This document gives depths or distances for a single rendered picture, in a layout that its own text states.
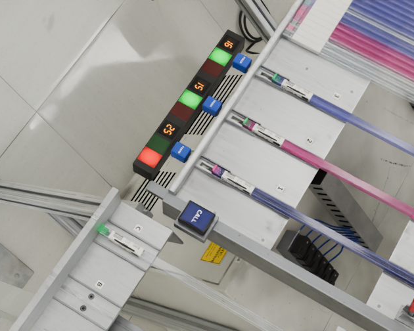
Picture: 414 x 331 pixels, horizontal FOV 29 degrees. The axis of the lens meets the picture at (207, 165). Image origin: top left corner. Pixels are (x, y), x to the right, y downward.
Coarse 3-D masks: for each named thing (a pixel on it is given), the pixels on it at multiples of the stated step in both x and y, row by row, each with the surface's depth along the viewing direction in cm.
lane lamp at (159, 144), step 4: (152, 136) 144; (156, 136) 144; (152, 140) 143; (156, 140) 143; (160, 140) 143; (164, 140) 143; (148, 144) 143; (152, 144) 143; (156, 144) 143; (160, 144) 143; (164, 144) 143; (168, 144) 143; (152, 148) 143; (156, 148) 143; (160, 148) 143; (164, 148) 143; (160, 152) 142; (164, 152) 142
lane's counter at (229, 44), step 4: (228, 36) 153; (224, 40) 153; (228, 40) 153; (232, 40) 153; (236, 40) 153; (220, 44) 152; (224, 44) 152; (228, 44) 153; (232, 44) 153; (236, 44) 153; (224, 48) 152; (228, 48) 152; (232, 48) 152; (232, 52) 152
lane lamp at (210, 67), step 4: (208, 60) 151; (212, 60) 151; (204, 64) 150; (208, 64) 150; (212, 64) 150; (216, 64) 150; (220, 64) 151; (200, 68) 150; (204, 68) 150; (208, 68) 150; (212, 68) 150; (216, 68) 150; (220, 68) 150; (208, 72) 150; (212, 72) 150; (216, 72) 150; (216, 76) 149
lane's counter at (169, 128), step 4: (164, 124) 145; (168, 124) 145; (172, 124) 145; (160, 128) 144; (164, 128) 144; (168, 128) 144; (172, 128) 144; (176, 128) 144; (160, 132) 144; (164, 132) 144; (168, 132) 144; (172, 132) 144; (176, 132) 144; (168, 136) 144; (172, 136) 144
